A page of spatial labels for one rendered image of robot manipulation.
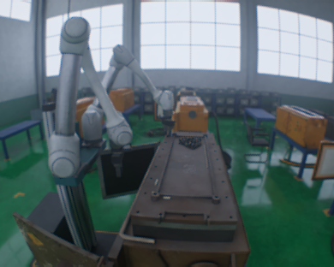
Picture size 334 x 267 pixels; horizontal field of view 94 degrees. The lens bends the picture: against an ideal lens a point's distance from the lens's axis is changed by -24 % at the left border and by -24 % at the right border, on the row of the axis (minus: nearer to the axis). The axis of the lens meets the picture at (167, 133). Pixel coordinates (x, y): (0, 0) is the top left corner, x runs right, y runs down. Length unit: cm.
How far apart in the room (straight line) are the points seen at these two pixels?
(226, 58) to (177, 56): 246
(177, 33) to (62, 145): 992
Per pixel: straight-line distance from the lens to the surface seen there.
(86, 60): 111
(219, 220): 88
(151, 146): 210
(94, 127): 158
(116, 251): 93
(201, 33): 1059
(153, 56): 1054
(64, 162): 93
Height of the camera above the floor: 193
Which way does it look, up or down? 17 degrees down
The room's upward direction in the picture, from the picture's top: straight up
